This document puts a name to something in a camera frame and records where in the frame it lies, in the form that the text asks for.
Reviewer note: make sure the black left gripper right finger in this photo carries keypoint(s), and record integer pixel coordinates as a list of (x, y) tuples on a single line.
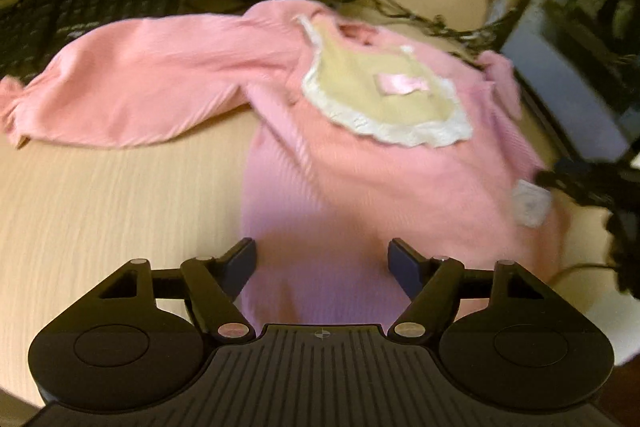
[(502, 336)]

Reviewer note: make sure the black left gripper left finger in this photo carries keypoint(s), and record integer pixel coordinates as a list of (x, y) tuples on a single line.
[(141, 336)]

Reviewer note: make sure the black keyboard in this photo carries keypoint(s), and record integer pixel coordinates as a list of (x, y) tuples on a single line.
[(33, 31)]

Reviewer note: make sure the pink child sweater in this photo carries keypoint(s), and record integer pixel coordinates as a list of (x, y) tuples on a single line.
[(364, 135)]

